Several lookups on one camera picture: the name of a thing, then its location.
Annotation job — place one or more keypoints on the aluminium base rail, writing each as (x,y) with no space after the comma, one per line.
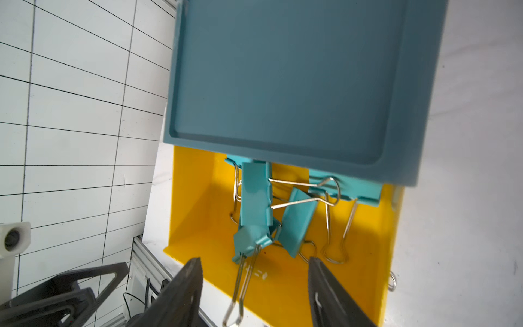
(146,279)

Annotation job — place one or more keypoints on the teal drawer cabinet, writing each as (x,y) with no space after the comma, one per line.
(338,86)

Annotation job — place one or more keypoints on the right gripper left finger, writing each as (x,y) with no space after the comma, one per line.
(179,302)

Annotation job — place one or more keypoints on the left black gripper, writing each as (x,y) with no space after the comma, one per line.
(60,301)

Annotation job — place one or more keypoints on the yellow top drawer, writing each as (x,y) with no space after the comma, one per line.
(359,240)

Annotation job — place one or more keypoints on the teal clip mid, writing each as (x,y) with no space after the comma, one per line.
(356,190)
(299,211)
(248,243)

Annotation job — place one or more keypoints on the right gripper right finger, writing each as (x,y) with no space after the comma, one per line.
(330,304)

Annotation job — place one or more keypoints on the teal clip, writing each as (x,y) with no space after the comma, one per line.
(252,192)

